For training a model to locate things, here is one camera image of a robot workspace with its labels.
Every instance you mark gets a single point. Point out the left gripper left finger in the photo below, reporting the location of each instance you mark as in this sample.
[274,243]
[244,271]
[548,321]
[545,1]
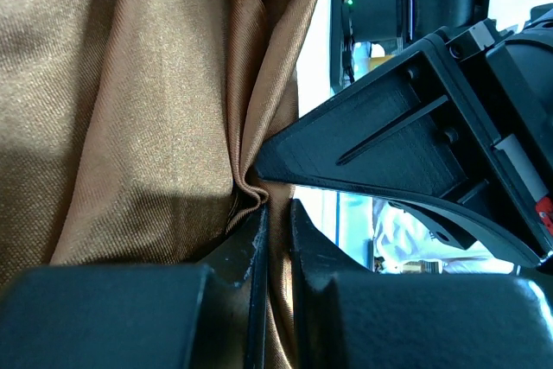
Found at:
[211,314]

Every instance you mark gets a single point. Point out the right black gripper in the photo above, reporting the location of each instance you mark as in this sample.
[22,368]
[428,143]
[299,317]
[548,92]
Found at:
[465,118]

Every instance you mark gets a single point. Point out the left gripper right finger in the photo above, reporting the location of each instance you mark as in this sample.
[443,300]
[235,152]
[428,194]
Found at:
[346,316]

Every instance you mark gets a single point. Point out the orange-brown cloth napkin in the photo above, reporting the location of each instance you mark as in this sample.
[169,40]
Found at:
[129,129]

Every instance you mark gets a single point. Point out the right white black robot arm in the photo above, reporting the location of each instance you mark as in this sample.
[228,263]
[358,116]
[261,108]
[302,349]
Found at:
[365,34]

